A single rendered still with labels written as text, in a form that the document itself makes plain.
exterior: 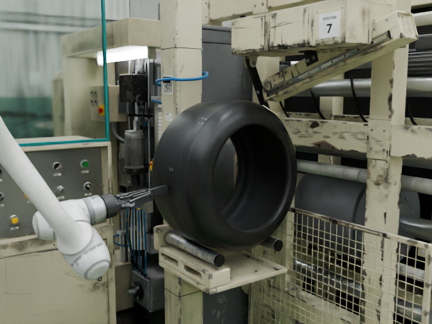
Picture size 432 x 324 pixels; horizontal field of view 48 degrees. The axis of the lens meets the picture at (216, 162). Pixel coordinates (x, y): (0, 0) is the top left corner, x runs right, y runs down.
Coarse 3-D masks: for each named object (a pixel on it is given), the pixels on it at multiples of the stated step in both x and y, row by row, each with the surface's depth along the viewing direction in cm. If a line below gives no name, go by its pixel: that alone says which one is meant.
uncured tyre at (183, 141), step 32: (192, 128) 163; (224, 128) 161; (256, 128) 197; (160, 160) 169; (192, 160) 157; (256, 160) 206; (288, 160) 184; (192, 192) 158; (256, 192) 205; (288, 192) 184; (192, 224) 162; (224, 224) 164; (256, 224) 194
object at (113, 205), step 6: (102, 198) 150; (108, 198) 150; (114, 198) 151; (108, 204) 149; (114, 204) 150; (120, 204) 151; (108, 210) 149; (114, 210) 150; (108, 216) 150; (114, 216) 153
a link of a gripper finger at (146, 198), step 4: (140, 196) 155; (144, 196) 155; (148, 196) 156; (132, 200) 152; (136, 200) 153; (140, 200) 154; (144, 200) 155; (148, 200) 157; (136, 204) 153; (140, 204) 154; (132, 208) 151
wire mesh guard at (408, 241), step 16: (336, 224) 183; (352, 224) 176; (336, 240) 184; (352, 240) 178; (384, 240) 167; (400, 240) 161; (416, 240) 157; (368, 256) 172; (416, 256) 157; (400, 272) 163; (288, 288) 209; (336, 288) 186; (256, 304) 227; (416, 304) 159; (352, 320) 181
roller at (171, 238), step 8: (168, 232) 193; (168, 240) 190; (176, 240) 186; (184, 240) 183; (184, 248) 181; (192, 248) 177; (200, 248) 174; (200, 256) 173; (208, 256) 168; (216, 256) 166; (216, 264) 166
